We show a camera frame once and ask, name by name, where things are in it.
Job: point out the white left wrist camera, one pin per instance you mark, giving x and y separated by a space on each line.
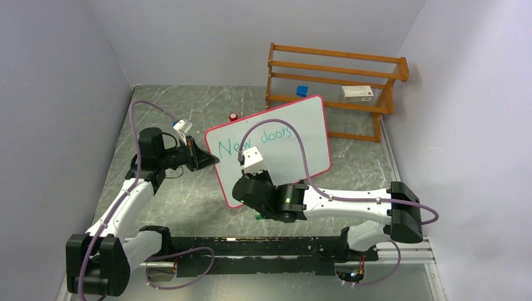
183 130

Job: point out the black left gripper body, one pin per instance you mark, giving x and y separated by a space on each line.
177 156

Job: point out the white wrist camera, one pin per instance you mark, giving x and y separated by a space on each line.
183 130
252 161

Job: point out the blue block on shelf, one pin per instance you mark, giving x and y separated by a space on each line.
302 91

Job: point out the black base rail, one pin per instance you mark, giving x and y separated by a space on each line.
319 255

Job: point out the wooden shelf rack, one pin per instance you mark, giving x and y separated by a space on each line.
326 71

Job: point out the red black stamp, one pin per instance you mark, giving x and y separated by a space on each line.
233 117

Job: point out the pink framed whiteboard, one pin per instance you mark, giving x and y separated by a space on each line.
274 133

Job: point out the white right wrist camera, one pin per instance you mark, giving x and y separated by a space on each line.
252 161

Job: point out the white red small box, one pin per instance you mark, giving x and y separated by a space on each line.
361 93

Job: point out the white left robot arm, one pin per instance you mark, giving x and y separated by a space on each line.
100 261

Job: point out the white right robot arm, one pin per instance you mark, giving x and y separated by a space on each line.
391 213

